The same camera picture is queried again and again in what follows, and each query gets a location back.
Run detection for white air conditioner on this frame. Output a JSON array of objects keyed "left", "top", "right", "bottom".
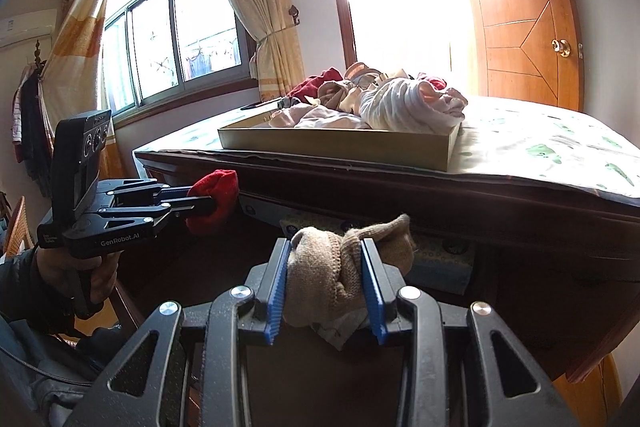
[{"left": 0, "top": 9, "right": 58, "bottom": 48}]

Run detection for wicker chair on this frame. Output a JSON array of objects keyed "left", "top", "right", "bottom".
[{"left": 0, "top": 194, "right": 28, "bottom": 260}]

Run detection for pile of mixed clothes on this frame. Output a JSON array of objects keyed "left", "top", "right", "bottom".
[{"left": 270, "top": 62, "right": 468, "bottom": 132}]

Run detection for dark red underwear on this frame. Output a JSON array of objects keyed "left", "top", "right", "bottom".
[{"left": 186, "top": 169, "right": 240, "bottom": 235}]

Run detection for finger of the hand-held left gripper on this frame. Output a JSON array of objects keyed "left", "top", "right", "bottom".
[
  {"left": 97, "top": 197, "right": 221, "bottom": 230},
  {"left": 105, "top": 179, "right": 193, "bottom": 202}
]

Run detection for shallow cardboard tray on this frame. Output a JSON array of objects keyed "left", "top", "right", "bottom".
[{"left": 217, "top": 104, "right": 461, "bottom": 172}]

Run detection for leaf print cover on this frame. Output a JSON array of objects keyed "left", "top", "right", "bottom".
[{"left": 132, "top": 94, "right": 640, "bottom": 208}]

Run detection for person's grey clothing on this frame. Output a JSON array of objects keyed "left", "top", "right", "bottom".
[{"left": 0, "top": 312, "right": 146, "bottom": 427}]

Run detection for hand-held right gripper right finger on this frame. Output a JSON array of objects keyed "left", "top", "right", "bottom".
[{"left": 360, "top": 237, "right": 581, "bottom": 427}]

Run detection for hanging dark clothes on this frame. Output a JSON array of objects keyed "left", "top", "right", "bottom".
[{"left": 11, "top": 64, "right": 53, "bottom": 198}]

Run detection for wooden door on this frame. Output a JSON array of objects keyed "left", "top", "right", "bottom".
[{"left": 447, "top": 0, "right": 586, "bottom": 112}]

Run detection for person's left forearm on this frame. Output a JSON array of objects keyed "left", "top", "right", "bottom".
[{"left": 0, "top": 252, "right": 66, "bottom": 338}]

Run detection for sliding glass window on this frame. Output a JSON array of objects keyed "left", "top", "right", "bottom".
[{"left": 102, "top": 0, "right": 258, "bottom": 112}]

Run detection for patterned tissue pack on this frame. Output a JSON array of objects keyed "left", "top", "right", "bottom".
[
  {"left": 410, "top": 232, "right": 476, "bottom": 295},
  {"left": 279, "top": 216, "right": 361, "bottom": 240}
]

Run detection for plain light blue tissue pack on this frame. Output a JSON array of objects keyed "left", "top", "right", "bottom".
[{"left": 239, "top": 197, "right": 281, "bottom": 228}]

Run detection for beige sock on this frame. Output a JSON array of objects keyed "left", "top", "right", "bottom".
[{"left": 282, "top": 213, "right": 418, "bottom": 350}]

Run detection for wooden coat rack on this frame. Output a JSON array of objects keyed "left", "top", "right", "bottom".
[{"left": 31, "top": 38, "right": 48, "bottom": 72}]

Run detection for person's left hand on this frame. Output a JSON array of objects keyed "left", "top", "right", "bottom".
[{"left": 35, "top": 248, "right": 121, "bottom": 309}]

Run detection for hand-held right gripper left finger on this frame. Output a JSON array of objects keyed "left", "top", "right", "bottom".
[{"left": 62, "top": 237, "right": 293, "bottom": 427}]

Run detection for dark wooden cabinet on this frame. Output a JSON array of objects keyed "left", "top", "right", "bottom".
[{"left": 135, "top": 152, "right": 640, "bottom": 383}]

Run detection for dark slim object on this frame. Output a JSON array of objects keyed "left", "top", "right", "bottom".
[{"left": 240, "top": 98, "right": 301, "bottom": 111}]

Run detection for thin black cable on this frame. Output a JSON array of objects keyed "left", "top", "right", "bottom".
[{"left": 0, "top": 342, "right": 101, "bottom": 388}]

